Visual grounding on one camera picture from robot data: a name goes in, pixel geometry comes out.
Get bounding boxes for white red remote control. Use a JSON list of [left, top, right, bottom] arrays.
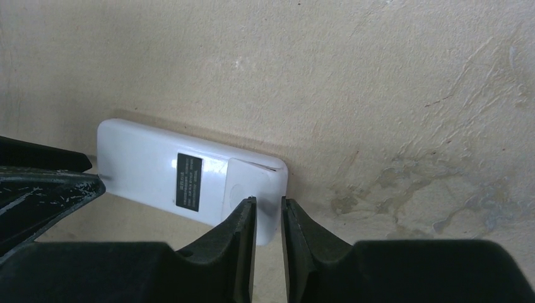
[[97, 119, 288, 226]]

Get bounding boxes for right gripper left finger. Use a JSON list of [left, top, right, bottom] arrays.
[[1, 197, 257, 302]]

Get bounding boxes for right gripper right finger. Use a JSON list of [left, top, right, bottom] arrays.
[[281, 198, 534, 302]]

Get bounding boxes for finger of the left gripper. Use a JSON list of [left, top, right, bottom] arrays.
[[1, 166, 106, 256], [1, 136, 92, 172]]

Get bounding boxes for white battery cover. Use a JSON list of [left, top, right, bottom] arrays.
[[221, 158, 288, 246]]

